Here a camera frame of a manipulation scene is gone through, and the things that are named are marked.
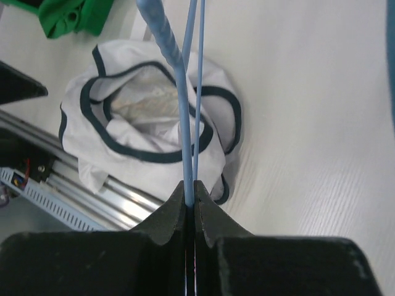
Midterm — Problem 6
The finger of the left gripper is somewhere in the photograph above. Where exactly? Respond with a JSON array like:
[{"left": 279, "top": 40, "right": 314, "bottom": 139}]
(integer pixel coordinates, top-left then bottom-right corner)
[{"left": 0, "top": 62, "right": 48, "bottom": 105}]

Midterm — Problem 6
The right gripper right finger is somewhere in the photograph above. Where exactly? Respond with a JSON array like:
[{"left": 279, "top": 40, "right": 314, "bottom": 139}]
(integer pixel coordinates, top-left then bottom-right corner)
[{"left": 194, "top": 181, "right": 381, "bottom": 295}]

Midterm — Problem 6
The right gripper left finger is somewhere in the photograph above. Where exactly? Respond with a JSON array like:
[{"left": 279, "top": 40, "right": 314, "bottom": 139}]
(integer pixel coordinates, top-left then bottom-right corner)
[{"left": 1, "top": 184, "right": 186, "bottom": 295}]

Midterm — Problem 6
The white navy-trimmed tank top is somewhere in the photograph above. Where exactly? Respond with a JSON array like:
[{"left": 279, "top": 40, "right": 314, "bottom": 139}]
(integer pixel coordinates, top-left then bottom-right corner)
[{"left": 59, "top": 39, "right": 242, "bottom": 204}]

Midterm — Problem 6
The blue hanger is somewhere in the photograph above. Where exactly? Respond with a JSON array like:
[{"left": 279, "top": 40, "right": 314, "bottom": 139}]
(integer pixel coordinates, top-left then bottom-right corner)
[{"left": 136, "top": 1, "right": 204, "bottom": 208}]

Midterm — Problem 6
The teal tank top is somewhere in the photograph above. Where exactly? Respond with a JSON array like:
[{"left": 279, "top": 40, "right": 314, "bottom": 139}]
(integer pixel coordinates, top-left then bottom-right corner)
[{"left": 386, "top": 0, "right": 395, "bottom": 124}]

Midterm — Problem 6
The green garment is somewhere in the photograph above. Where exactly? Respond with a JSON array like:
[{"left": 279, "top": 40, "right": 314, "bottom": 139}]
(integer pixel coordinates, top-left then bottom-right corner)
[{"left": 38, "top": 0, "right": 114, "bottom": 39}]

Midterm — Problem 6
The silver clothes rack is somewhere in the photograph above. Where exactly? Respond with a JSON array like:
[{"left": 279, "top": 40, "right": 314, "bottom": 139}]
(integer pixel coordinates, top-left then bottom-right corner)
[{"left": 129, "top": 11, "right": 152, "bottom": 41}]

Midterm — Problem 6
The perforated cable tray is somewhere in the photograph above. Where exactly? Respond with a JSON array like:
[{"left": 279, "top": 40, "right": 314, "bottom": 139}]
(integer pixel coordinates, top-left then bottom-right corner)
[{"left": 1, "top": 168, "right": 107, "bottom": 231}]

